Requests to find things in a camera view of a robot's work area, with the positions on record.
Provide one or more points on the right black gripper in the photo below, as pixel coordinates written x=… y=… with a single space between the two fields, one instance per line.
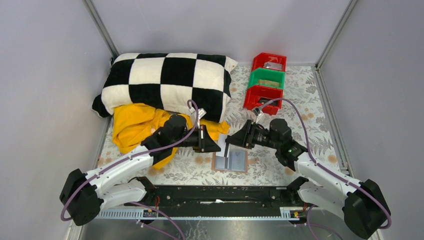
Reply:
x=248 y=134

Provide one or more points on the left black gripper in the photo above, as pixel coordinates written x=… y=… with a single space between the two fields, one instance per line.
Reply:
x=202 y=139

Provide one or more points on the white credit card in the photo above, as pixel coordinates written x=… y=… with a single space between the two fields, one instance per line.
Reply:
x=223 y=145

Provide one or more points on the pink leather card holder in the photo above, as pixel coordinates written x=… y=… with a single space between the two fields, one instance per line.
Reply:
x=236 y=161

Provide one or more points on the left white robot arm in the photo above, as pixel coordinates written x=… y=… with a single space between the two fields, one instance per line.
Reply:
x=84 y=195

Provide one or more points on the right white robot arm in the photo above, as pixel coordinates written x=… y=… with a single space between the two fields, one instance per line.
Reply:
x=361 y=204

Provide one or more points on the front red plastic bin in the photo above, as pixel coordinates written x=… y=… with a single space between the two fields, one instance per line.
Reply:
x=258 y=95

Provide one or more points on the red plastic bin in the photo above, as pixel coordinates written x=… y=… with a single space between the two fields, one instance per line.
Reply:
x=269 y=61
x=258 y=95

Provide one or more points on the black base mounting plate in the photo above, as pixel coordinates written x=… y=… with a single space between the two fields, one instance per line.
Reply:
x=173 y=196

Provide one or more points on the green plastic bin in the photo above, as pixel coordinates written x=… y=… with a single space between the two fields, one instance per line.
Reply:
x=267 y=77

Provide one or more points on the floral patterned table mat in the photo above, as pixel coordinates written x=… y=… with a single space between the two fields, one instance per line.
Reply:
x=304 y=113

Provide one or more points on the black white checkered pillow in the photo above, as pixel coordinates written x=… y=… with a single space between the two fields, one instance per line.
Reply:
x=167 y=81

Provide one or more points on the back red plastic bin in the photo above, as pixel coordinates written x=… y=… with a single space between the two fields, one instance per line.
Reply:
x=269 y=61

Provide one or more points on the yellow cloth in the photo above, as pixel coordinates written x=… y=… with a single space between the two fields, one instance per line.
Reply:
x=133 y=123

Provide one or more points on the grey slotted cable duct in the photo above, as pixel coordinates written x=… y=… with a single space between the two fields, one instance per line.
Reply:
x=204 y=212

